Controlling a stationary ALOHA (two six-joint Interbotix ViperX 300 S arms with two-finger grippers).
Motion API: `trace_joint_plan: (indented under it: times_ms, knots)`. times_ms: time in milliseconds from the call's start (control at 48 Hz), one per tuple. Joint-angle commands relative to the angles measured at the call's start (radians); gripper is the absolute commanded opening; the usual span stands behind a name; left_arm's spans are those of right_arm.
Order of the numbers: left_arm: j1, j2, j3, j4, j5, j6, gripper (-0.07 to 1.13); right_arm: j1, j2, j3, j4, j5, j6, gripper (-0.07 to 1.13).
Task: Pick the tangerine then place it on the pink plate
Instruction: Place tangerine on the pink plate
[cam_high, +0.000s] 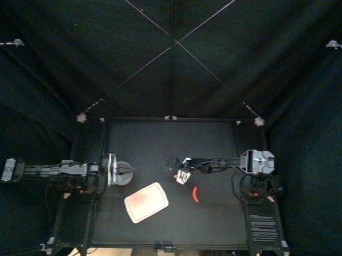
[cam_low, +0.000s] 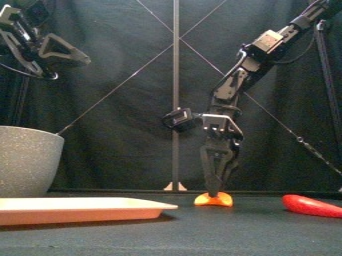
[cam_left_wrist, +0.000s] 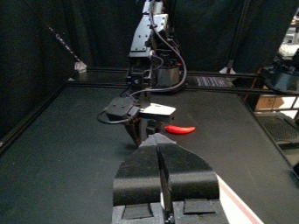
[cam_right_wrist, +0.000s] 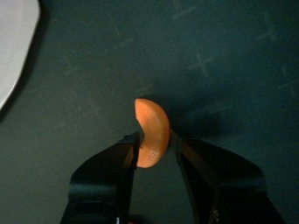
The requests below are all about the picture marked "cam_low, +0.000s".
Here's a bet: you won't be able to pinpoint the orange toy tangerine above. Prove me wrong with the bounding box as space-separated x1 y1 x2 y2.
192 191 235 208

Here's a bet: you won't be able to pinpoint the pink rectangular plate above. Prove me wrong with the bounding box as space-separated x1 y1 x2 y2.
0 196 180 227

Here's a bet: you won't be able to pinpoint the red toy chili pepper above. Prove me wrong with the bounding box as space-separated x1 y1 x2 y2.
280 193 342 219

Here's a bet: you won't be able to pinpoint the grey speckled bowl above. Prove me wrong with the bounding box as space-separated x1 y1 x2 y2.
0 125 66 199

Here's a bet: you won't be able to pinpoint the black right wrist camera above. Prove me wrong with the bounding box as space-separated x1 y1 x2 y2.
160 106 197 133

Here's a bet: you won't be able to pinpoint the beige post foot bracket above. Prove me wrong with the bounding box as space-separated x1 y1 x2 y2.
162 181 188 193

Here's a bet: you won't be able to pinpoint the black vertical frame post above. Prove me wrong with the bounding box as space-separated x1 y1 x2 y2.
170 0 181 192

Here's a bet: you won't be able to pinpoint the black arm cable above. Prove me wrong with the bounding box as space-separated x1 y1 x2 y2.
265 32 319 66

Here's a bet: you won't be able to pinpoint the black side frame post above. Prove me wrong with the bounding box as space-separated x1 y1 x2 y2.
313 19 342 148

